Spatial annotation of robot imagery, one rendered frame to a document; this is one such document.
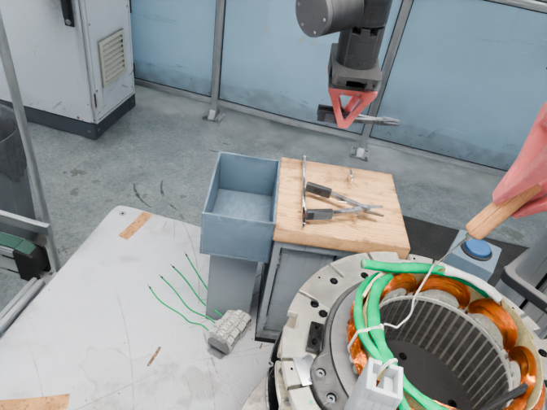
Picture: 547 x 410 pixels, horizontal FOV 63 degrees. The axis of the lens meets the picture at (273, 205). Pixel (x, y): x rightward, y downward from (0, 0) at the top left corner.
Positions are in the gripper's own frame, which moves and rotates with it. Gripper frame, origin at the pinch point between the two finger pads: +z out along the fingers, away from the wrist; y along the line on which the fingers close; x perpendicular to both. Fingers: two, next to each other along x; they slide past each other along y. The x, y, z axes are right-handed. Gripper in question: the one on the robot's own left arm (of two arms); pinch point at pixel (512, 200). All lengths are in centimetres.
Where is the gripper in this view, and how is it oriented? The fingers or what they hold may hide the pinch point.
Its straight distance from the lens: 38.7
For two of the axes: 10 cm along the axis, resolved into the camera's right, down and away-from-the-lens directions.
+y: 8.0, 6.0, 0.7
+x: 3.2, -5.3, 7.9
